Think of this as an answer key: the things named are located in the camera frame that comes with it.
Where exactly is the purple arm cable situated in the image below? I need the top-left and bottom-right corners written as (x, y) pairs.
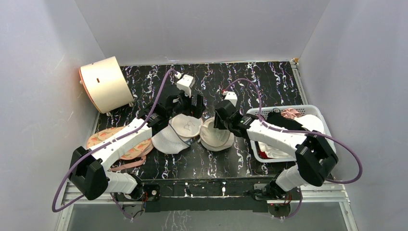
top-left (51, 68), bottom-right (181, 220)
top-left (221, 78), bottom-right (363, 219)

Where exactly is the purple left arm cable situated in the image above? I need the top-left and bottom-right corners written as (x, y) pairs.
top-left (51, 68), bottom-right (181, 220)

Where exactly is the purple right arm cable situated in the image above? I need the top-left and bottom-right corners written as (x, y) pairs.
top-left (221, 78), bottom-right (363, 219)

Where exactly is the floral orange bra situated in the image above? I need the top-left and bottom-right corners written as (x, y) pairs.
top-left (86, 126), bottom-right (154, 171)

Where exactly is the white plastic laundry basket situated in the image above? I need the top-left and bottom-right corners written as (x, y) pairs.
top-left (250, 104), bottom-right (331, 163)

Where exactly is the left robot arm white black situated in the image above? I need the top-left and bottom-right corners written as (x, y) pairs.
top-left (68, 90), bottom-right (206, 200)

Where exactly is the cream cylindrical drum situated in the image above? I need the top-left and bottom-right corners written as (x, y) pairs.
top-left (79, 56), bottom-right (134, 114)

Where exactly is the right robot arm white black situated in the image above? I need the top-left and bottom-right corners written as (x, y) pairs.
top-left (215, 100), bottom-right (338, 199)

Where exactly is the white mesh bag beige zipper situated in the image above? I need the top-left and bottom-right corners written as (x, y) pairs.
top-left (170, 114), bottom-right (235, 152)

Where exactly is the pink garment in basket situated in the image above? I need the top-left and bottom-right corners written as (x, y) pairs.
top-left (280, 108), bottom-right (302, 119)

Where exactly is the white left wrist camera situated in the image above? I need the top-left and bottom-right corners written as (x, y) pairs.
top-left (175, 72), bottom-right (195, 97)

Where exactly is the aluminium frame rail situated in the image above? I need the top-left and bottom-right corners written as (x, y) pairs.
top-left (56, 184), bottom-right (357, 231)

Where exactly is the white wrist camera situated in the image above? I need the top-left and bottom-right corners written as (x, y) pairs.
top-left (222, 90), bottom-right (238, 107)
top-left (175, 72), bottom-right (195, 97)

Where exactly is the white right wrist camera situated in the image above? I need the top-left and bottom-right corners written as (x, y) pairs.
top-left (222, 90), bottom-right (238, 107)

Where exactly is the black bra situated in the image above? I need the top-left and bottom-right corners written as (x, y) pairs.
top-left (266, 112), bottom-right (306, 130)

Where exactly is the white cloth in basket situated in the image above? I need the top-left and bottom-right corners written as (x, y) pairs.
top-left (258, 115), bottom-right (324, 159)

